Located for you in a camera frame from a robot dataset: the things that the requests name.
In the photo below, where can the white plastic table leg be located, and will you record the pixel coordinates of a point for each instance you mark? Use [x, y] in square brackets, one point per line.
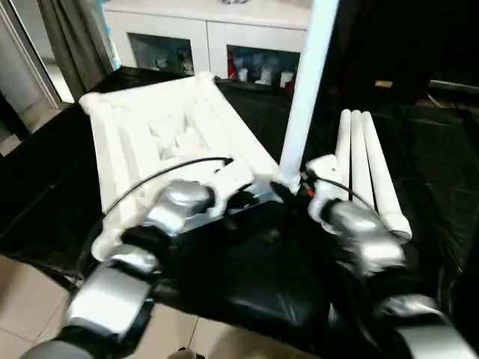
[361, 161]
[307, 93]
[381, 175]
[343, 138]

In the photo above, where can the white plastic table top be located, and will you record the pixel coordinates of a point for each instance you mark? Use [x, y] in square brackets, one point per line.
[149, 142]

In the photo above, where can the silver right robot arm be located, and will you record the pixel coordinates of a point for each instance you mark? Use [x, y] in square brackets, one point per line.
[366, 235]

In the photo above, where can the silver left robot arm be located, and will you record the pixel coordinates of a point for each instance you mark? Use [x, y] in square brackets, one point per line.
[112, 291]

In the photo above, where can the black plastic sheet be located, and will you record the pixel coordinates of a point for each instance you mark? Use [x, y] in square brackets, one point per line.
[262, 269]

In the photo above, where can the small tan label tag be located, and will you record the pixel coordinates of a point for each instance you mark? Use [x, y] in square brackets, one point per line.
[384, 84]

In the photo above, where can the white glass-door cabinet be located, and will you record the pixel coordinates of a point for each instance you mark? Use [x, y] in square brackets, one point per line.
[209, 26]

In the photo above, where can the black backdrop cloth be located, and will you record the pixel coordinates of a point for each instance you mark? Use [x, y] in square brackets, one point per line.
[411, 37]

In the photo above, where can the light blue strip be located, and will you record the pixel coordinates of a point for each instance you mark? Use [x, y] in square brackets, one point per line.
[112, 48]

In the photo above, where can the grey curtain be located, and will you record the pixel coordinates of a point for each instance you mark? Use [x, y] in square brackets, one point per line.
[75, 41]

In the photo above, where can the black furniture piece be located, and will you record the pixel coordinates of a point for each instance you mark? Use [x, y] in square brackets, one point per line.
[11, 116]

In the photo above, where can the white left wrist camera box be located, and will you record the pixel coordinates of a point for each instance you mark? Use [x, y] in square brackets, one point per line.
[232, 183]

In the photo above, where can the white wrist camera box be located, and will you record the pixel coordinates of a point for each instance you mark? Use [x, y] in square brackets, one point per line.
[323, 172]
[232, 183]

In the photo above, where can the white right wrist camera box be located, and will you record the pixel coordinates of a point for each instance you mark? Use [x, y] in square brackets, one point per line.
[323, 172]

